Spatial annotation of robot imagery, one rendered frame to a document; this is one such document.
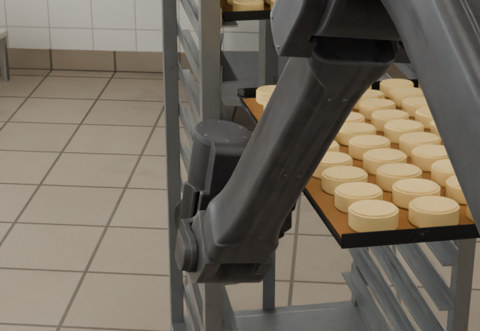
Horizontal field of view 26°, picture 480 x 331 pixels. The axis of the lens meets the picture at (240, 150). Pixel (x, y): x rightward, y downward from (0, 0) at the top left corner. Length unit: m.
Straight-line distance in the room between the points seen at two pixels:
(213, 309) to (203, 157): 0.80
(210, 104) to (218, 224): 0.71
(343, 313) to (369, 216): 1.55
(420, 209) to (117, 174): 2.73
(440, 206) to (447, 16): 0.49
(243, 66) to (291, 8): 3.68
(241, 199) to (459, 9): 0.37
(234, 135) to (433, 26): 0.48
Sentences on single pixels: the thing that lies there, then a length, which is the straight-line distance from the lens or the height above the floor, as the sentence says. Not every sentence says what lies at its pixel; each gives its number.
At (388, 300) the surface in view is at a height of 0.32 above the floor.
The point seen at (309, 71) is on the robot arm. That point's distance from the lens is 0.74.
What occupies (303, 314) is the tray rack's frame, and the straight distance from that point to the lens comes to 2.55.
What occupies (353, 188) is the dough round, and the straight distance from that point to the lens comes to 1.09.
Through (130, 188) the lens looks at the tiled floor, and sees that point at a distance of 3.60.
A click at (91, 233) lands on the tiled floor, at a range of 3.30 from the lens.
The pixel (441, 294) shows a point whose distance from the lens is 1.96.
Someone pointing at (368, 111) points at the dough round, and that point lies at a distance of 1.42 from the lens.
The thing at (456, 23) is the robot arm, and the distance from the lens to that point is 0.57.
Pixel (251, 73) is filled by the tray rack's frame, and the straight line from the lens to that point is 4.29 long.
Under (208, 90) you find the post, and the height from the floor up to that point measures 0.94.
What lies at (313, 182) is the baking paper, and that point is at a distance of 1.17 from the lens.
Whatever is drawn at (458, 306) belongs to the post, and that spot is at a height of 0.50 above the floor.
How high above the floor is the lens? 1.46
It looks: 22 degrees down
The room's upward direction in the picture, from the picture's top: straight up
